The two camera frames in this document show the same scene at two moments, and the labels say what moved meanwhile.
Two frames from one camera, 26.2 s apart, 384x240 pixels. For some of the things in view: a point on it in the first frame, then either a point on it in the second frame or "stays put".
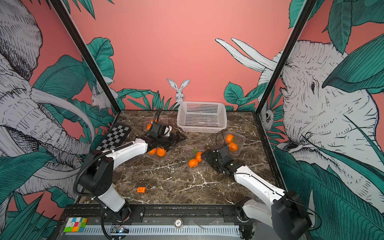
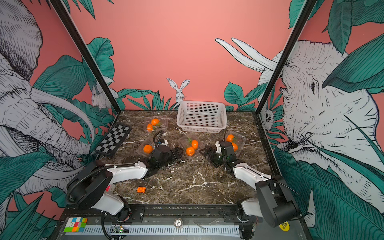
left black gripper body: x=169 y=142 → x=170 y=159
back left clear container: x=148 y=119 stays put
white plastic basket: x=201 y=116 stays put
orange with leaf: x=198 y=156 → x=195 y=144
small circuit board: x=119 y=229 stays put
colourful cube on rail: x=75 y=224 stays put
